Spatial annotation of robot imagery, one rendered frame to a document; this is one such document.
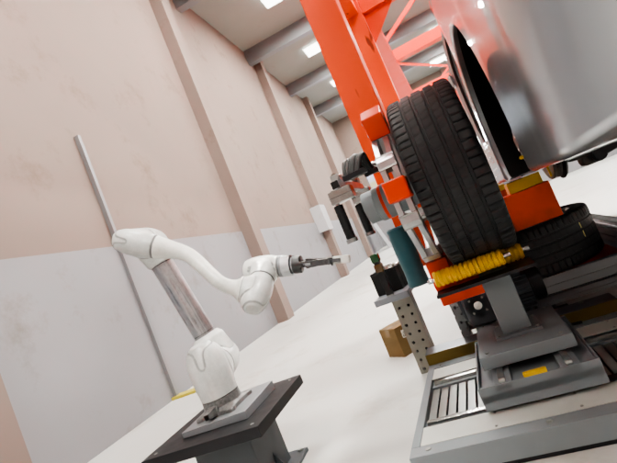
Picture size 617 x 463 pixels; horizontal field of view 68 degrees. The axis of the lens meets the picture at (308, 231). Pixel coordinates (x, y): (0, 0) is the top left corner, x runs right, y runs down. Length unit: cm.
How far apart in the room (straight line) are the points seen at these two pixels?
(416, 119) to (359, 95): 76
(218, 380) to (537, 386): 112
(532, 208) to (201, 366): 153
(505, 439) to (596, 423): 23
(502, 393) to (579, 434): 24
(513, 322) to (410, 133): 78
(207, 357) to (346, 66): 147
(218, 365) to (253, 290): 35
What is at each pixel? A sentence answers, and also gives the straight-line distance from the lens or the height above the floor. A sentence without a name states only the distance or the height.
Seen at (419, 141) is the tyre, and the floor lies 97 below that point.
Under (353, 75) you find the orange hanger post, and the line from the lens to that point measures 231.
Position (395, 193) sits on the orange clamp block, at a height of 84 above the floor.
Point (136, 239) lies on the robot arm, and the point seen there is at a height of 109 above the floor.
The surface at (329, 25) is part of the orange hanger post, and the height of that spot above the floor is 176.
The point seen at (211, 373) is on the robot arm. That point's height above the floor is 49.
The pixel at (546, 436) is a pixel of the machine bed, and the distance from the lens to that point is 151.
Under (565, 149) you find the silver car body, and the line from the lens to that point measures 93.
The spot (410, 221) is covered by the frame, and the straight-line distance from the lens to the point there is 154.
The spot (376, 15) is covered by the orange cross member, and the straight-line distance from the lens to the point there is 455.
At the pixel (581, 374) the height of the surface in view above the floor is 13.
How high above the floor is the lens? 75
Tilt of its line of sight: 3 degrees up
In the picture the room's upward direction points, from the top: 22 degrees counter-clockwise
